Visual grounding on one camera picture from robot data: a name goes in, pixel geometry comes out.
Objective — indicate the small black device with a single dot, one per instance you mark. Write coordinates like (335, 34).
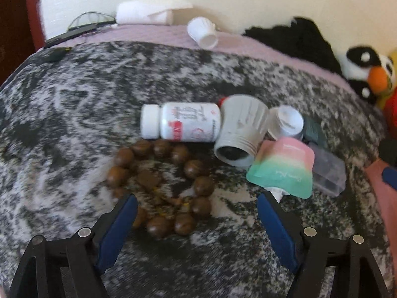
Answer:
(55, 54)

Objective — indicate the white pill bottle red label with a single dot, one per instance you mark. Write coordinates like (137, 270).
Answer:
(183, 121)

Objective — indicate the small white jar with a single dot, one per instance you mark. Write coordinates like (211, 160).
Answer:
(287, 123)

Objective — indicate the grey patterned blanket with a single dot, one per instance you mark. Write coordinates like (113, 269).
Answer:
(173, 149)

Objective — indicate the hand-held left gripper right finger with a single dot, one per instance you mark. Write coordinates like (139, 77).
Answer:
(280, 229)

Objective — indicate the black fluffy cloth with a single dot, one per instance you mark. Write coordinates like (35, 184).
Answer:
(294, 42)

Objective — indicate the pastel gradient spout pouch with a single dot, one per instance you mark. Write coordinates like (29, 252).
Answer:
(283, 169)

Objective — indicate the pink blanket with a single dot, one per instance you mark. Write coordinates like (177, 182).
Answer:
(173, 35)

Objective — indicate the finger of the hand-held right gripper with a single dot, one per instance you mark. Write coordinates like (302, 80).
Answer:
(389, 176)

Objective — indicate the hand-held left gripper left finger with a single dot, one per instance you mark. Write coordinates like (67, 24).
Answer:
(115, 229)

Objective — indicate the white paper cup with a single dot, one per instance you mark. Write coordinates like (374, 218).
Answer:
(202, 32)

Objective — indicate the orange red plush toy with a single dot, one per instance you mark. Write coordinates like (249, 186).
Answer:
(384, 83)

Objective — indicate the grey plastic cup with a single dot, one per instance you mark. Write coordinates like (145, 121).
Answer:
(240, 130)

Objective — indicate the panda plush toy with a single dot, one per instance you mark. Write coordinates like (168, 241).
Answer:
(361, 68)

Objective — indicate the dark teal box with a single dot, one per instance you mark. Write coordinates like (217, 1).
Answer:
(314, 132)

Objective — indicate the white rolled towel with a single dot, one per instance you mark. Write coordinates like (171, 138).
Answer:
(136, 13)

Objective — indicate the red wooden headboard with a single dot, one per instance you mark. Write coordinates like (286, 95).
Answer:
(32, 9)

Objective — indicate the clear plastic pill organizer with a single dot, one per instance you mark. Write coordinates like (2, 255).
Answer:
(328, 172)

